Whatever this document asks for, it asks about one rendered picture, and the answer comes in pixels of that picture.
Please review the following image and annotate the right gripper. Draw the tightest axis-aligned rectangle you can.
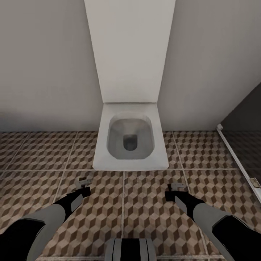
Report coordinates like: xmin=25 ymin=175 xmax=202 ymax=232
xmin=165 ymin=191 xmax=176 ymax=202

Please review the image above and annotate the robot trunk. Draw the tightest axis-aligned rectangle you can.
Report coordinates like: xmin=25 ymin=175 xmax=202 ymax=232
xmin=104 ymin=239 xmax=157 ymax=261

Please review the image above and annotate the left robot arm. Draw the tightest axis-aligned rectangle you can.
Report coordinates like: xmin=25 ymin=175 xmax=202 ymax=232
xmin=0 ymin=179 xmax=92 ymax=261

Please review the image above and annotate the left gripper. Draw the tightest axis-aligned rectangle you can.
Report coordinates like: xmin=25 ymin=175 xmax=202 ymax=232
xmin=79 ymin=187 xmax=91 ymax=198

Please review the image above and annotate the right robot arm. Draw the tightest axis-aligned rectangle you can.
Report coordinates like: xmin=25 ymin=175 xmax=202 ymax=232
xmin=165 ymin=183 xmax=261 ymax=261

